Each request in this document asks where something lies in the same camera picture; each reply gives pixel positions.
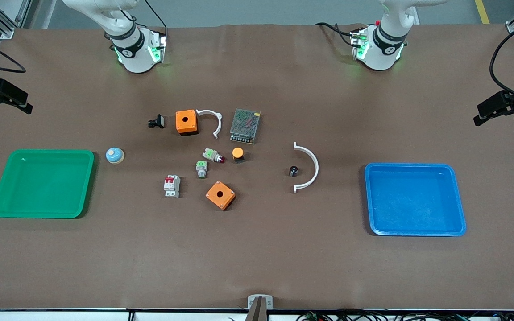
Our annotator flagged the white circuit breaker red toggle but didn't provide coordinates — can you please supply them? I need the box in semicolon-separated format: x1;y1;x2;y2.
164;175;181;198

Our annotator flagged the green plastic tray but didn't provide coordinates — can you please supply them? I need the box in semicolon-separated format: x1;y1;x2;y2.
0;149;95;219

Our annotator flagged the blue white dome knob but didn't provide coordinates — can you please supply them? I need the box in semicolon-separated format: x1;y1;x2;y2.
106;147;126;165

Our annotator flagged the blue plastic tray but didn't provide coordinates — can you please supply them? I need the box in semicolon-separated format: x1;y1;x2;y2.
364;163;467;237

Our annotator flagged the orange button box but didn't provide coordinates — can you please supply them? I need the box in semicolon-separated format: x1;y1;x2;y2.
175;109;199;136
205;180;236;211

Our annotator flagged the large white curved clip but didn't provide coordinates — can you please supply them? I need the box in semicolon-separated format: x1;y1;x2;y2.
293;142;320;194

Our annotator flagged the small white curved clip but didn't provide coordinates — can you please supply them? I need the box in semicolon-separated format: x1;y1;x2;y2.
196;109;223;140

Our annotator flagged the green red indicator lamp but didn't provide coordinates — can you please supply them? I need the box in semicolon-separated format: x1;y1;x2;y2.
202;148;225;164

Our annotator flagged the metal mesh power supply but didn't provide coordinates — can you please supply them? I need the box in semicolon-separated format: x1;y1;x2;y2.
229;108;261;145

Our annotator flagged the brown table mat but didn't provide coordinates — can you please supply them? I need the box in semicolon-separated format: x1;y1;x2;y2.
0;23;514;311

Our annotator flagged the black right arm base cable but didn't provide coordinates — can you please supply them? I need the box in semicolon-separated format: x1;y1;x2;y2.
143;0;169;43

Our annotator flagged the black arm base cable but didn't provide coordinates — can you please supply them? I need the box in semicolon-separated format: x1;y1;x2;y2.
314;21;356;48
143;0;169;43

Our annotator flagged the black left arm base cable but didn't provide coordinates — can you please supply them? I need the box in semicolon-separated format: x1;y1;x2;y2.
314;21;356;48

